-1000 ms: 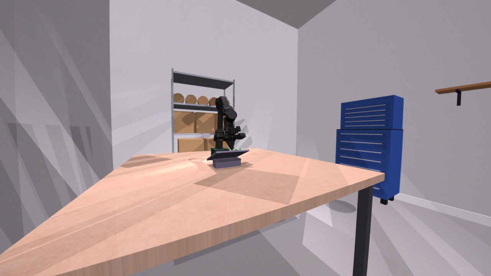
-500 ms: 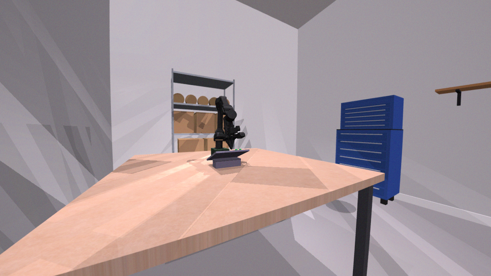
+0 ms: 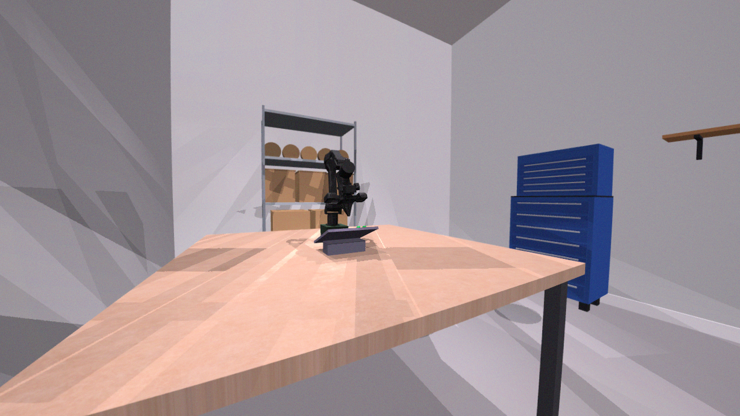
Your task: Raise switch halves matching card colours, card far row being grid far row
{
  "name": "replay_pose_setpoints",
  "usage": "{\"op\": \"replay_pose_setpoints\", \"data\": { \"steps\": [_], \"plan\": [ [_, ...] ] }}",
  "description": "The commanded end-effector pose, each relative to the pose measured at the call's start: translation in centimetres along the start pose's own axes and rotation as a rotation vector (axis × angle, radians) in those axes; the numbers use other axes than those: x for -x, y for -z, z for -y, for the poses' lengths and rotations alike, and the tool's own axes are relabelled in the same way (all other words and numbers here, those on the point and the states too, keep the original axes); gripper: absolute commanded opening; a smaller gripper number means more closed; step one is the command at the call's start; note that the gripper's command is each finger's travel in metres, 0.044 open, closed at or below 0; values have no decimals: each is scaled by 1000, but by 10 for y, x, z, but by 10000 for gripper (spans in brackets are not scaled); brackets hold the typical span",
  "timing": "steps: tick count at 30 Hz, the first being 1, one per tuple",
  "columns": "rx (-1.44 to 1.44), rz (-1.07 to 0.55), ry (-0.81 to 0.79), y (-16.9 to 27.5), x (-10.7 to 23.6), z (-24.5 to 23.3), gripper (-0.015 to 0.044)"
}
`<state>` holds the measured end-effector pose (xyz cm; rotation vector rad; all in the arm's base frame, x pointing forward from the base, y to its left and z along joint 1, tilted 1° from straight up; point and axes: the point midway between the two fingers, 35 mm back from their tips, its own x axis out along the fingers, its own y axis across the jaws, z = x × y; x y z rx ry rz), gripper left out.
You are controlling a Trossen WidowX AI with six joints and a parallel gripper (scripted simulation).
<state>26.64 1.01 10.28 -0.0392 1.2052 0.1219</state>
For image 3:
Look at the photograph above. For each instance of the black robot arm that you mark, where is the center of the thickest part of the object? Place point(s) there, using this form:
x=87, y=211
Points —
x=334, y=161

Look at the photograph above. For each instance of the lavender switch panel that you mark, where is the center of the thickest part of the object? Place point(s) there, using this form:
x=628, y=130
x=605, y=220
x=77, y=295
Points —
x=344, y=241

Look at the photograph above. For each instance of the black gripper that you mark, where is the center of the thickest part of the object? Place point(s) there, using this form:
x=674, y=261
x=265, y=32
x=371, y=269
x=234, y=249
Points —
x=345, y=201

